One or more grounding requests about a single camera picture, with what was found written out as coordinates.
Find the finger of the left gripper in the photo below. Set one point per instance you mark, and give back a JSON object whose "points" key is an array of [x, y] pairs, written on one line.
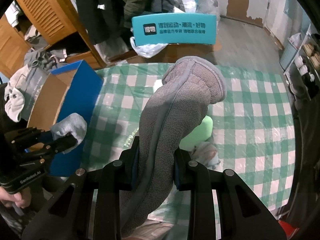
{"points": [[49, 149], [27, 132]]}

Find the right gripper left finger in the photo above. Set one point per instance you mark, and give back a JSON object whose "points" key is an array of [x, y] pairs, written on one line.
{"points": [[88, 202]]}

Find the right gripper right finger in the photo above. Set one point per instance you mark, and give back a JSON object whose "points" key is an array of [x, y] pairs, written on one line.
{"points": [[222, 196]]}

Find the light grey sock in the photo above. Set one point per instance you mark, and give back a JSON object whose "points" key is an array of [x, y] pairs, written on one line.
{"points": [[74, 124]]}

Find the patterned white cloth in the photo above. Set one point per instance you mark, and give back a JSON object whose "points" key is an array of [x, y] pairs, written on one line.
{"points": [[206, 154]]}

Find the grey fleece slipper sock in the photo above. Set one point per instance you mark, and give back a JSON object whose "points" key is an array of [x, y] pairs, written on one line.
{"points": [[171, 113]]}

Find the white fluffy sock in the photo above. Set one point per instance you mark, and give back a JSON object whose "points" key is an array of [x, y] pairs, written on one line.
{"points": [[158, 83]]}

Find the person's left hand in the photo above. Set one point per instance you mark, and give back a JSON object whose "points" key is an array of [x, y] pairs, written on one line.
{"points": [[21, 199]]}

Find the white towel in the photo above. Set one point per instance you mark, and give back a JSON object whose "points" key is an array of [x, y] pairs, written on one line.
{"points": [[14, 98]]}

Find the grey paper shopping bag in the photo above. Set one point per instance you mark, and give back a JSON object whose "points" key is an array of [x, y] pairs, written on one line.
{"points": [[31, 88]]}

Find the blue cardboard box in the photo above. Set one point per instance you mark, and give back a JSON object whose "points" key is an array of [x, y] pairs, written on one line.
{"points": [[73, 88]]}

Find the red box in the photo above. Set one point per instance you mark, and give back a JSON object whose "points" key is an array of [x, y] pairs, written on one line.
{"points": [[290, 231]]}

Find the grey hoodie pile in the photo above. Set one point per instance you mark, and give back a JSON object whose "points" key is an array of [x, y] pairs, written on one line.
{"points": [[47, 60]]}

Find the wooden louvered wardrobe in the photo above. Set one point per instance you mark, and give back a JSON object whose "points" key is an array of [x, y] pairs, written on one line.
{"points": [[55, 20]]}

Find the black hanging jacket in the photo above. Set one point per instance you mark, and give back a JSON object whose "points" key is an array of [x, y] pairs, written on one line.
{"points": [[103, 19]]}

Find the brown cardboard box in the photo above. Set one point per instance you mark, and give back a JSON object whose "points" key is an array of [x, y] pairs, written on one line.
{"points": [[170, 54]]}

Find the teal shoe box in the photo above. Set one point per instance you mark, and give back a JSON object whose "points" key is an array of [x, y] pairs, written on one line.
{"points": [[174, 28]]}

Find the shoe rack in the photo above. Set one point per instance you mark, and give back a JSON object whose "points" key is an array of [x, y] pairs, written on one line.
{"points": [[300, 72]]}

